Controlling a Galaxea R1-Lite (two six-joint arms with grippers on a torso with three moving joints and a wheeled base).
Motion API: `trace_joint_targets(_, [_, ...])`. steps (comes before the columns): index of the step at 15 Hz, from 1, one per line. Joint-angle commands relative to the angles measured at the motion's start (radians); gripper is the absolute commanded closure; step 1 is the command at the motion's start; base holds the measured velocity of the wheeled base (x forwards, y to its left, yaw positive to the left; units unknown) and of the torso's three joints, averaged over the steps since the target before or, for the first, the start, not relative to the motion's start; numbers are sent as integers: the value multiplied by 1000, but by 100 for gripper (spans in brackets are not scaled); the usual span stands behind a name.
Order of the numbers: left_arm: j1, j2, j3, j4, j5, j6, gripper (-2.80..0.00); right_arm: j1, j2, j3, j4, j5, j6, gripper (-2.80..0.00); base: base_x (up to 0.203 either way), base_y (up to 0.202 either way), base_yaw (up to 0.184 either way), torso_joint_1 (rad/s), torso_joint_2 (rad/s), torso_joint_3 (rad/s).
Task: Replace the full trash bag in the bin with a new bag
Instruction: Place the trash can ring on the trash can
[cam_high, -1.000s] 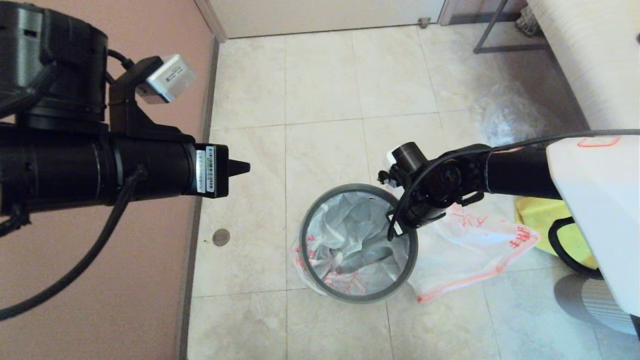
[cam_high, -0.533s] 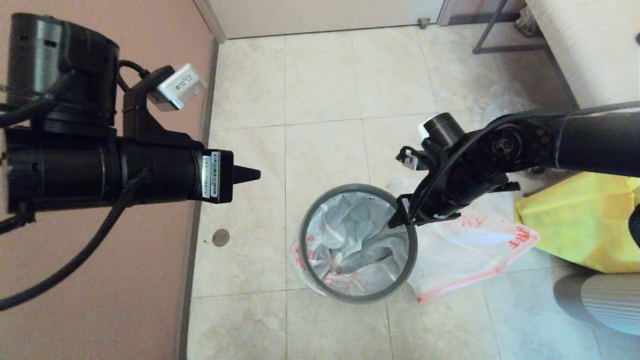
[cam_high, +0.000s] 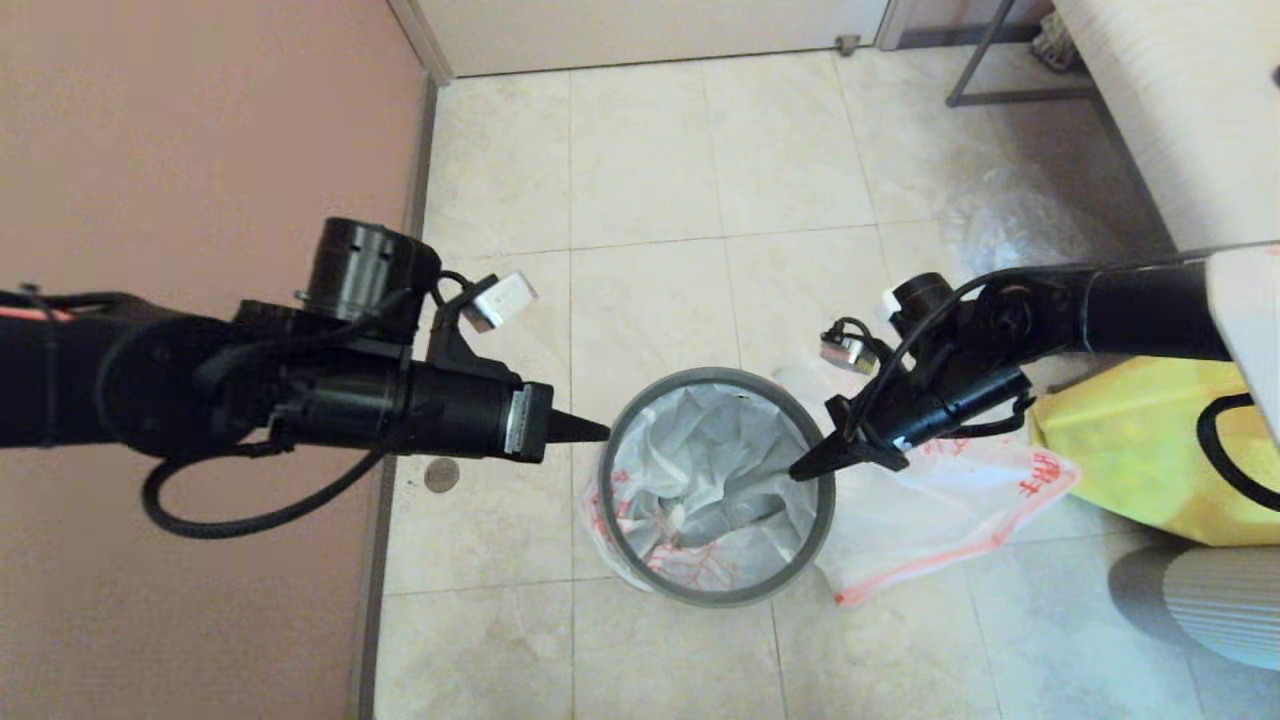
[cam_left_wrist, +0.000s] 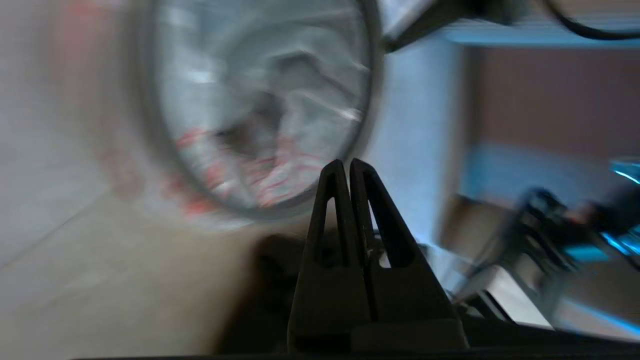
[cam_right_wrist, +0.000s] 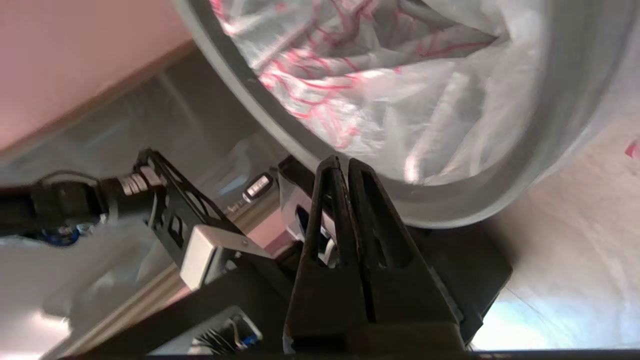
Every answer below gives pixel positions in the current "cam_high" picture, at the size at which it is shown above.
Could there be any white red plastic bag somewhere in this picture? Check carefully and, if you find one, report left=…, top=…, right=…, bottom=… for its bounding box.
left=775, top=365, right=1081, bottom=607

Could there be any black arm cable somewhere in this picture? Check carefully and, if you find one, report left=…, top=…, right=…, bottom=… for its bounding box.
left=845, top=245, right=1280, bottom=514
left=0, top=270, right=471, bottom=541

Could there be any grey bin rim ring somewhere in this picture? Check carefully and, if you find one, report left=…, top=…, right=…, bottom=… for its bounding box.
left=598, top=367, right=837, bottom=608

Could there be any white ribbed round appliance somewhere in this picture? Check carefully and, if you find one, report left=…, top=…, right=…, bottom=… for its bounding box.
left=1106, top=545, right=1280, bottom=673

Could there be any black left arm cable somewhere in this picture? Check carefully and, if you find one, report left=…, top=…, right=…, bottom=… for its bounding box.
left=0, top=270, right=471, bottom=541

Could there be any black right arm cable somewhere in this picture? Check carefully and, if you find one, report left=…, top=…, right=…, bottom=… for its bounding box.
left=845, top=245, right=1280, bottom=514

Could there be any yellow fabric bag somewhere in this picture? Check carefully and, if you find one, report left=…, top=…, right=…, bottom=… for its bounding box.
left=1030, top=355, right=1280, bottom=548

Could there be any white door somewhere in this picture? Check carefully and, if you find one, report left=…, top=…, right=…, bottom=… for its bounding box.
left=418, top=0, right=891, bottom=81

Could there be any clear crumpled plastic bag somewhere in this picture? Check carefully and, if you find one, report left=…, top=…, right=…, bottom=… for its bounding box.
left=940, top=165, right=1111, bottom=276

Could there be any grey patterned shoe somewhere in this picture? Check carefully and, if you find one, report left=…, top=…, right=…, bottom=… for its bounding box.
left=1030, top=10, right=1085, bottom=77

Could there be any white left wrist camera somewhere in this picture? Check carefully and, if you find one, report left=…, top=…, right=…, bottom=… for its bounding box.
left=460, top=272, right=539, bottom=334

